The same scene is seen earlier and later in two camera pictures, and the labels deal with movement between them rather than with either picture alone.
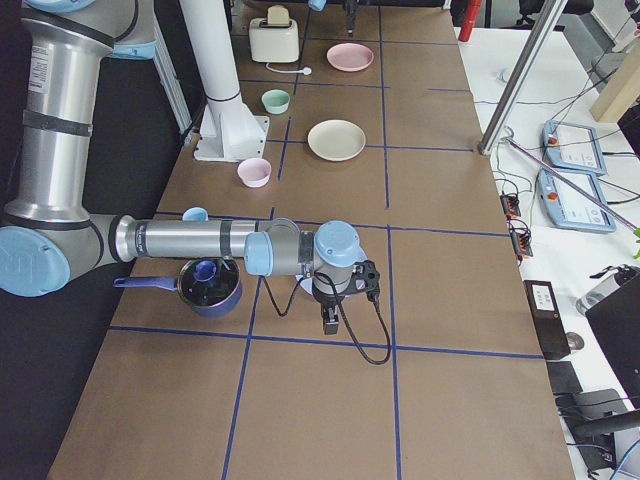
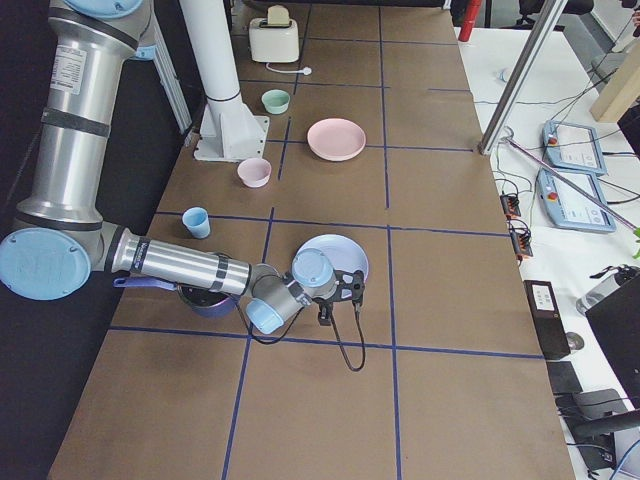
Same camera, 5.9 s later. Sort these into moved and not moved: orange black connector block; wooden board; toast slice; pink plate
Moved: pink plate
Not moved: orange black connector block; toast slice; wooden board
